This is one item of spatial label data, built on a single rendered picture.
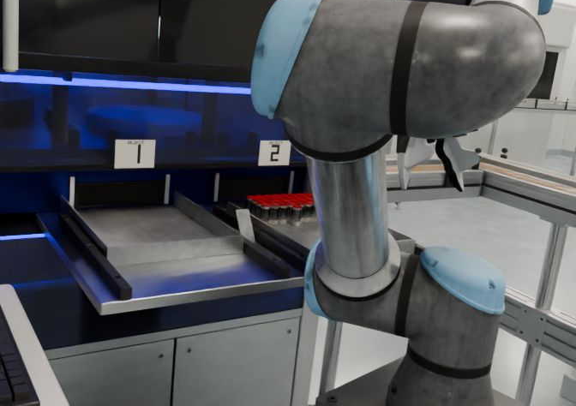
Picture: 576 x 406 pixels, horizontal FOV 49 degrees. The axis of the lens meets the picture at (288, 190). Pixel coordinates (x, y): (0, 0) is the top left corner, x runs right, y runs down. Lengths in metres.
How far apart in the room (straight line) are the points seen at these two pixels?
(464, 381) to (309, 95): 0.49
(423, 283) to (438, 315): 0.05
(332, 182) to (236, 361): 1.05
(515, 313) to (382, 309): 1.36
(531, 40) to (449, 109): 0.10
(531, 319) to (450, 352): 1.30
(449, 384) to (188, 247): 0.52
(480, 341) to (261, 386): 0.95
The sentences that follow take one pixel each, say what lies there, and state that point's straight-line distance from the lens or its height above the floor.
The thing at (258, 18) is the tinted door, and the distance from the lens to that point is 1.45.
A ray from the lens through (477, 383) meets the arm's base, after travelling 0.91.
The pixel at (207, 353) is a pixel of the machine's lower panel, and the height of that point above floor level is 0.52.
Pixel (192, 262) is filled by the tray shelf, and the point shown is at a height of 0.88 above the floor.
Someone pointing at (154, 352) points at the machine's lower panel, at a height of 0.55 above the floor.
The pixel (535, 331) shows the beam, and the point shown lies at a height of 0.48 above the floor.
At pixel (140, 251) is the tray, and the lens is 1.12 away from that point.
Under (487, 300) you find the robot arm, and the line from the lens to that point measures 0.86.
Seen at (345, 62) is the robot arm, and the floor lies 1.27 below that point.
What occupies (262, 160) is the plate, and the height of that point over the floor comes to 1.00.
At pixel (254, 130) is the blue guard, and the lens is 1.46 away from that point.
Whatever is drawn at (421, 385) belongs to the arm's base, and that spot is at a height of 0.85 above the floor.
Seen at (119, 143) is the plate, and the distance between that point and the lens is 1.34.
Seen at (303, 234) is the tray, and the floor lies 0.88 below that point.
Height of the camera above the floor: 1.28
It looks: 13 degrees down
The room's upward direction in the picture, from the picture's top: 6 degrees clockwise
